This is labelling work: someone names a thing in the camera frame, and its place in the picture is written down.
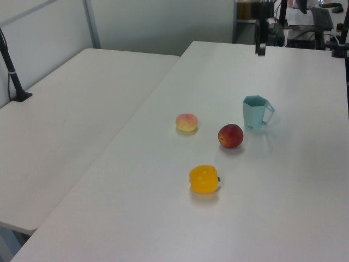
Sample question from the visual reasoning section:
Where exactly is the teal hexagonal plastic mug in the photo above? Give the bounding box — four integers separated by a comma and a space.
242, 94, 276, 135

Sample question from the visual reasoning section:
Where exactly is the pale yellow pink peach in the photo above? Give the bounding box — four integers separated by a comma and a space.
175, 113, 199, 133

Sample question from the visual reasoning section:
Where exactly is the red apple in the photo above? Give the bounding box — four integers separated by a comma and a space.
217, 123, 244, 149

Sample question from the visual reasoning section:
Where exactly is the yellow bell pepper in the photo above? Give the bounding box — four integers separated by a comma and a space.
189, 164, 222, 195

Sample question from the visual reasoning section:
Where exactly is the black equipment box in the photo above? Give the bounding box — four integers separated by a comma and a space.
268, 32, 285, 46

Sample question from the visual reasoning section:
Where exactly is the brown cabinet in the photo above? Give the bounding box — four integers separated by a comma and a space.
236, 1, 252, 20

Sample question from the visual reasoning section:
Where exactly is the black computer box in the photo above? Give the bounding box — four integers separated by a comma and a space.
286, 29, 327, 50

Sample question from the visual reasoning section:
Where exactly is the thin black slanted pole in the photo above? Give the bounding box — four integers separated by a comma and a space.
278, 0, 289, 31

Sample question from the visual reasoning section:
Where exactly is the black pole stand white band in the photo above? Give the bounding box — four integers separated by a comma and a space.
0, 26, 33, 103

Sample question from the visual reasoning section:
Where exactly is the white paper sheet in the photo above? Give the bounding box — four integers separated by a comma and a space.
286, 8, 312, 27

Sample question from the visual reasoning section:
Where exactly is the black monitor foot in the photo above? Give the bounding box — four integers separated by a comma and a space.
296, 0, 310, 14

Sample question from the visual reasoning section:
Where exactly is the black clamped pole stand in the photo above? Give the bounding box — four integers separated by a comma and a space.
330, 0, 349, 58

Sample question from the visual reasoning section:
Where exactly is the black computer keyboard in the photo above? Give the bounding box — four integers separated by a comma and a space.
310, 7, 335, 31

